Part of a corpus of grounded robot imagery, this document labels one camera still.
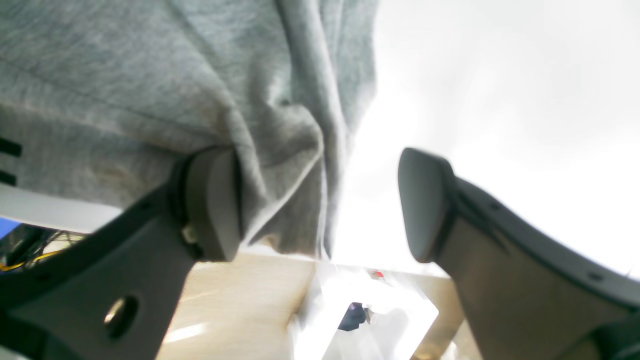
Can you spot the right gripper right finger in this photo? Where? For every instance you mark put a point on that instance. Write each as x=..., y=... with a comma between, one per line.
x=524, y=295

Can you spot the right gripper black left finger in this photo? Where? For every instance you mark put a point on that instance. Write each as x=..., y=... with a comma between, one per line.
x=113, y=296

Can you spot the grey T-shirt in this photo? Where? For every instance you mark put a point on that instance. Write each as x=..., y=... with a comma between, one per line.
x=99, y=99

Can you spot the clear plastic bag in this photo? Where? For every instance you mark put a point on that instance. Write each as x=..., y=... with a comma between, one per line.
x=354, y=313

